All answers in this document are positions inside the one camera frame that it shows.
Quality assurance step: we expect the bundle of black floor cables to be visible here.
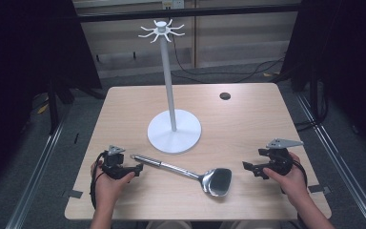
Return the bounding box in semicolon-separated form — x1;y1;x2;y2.
295;71;330;132

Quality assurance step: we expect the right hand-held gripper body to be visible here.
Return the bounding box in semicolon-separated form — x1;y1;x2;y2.
257;137;305;177

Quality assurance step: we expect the wall socket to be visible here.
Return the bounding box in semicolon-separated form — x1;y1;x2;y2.
161;0;186;10

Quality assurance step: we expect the black curtain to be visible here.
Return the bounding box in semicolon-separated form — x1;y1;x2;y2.
279;0;366;161
0;0;103;195

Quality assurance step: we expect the grey tape piece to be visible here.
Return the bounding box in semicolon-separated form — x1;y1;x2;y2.
308;184;332;195
62;189;84;199

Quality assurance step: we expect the yellow floor tape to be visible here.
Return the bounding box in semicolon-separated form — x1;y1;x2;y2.
36;103;50;115

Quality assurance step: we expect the left hand-held gripper black cable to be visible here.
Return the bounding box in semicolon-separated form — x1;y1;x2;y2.
89;151;109;211

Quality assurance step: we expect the person's right hand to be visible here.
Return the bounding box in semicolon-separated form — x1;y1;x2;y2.
262;152;310;206

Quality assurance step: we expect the metal ladle spoon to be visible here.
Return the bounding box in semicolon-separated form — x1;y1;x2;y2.
130;154;233;198

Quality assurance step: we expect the white utensil hanging rack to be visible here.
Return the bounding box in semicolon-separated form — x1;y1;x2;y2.
137;18;203;156

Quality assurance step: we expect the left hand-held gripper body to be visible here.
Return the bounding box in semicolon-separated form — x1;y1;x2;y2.
99;145;137;181

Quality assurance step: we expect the black horizontal bar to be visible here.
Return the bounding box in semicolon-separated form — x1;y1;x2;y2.
76;3;302;23

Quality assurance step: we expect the metal floor rail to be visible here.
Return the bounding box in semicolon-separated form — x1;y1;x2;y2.
5;118;69;229
295;93;366;229

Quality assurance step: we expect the right hand-held gripper black cable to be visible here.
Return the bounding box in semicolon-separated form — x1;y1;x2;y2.
291;158;309;196

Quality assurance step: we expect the black floor cable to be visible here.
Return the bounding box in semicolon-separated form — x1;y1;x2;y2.
170;32;286;85

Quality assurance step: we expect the person's left hand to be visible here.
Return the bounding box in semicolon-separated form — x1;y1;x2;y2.
90;160;136;212

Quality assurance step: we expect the hand-held gripper black cable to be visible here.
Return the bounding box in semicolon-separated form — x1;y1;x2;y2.
89;151;109;211
291;158;309;196

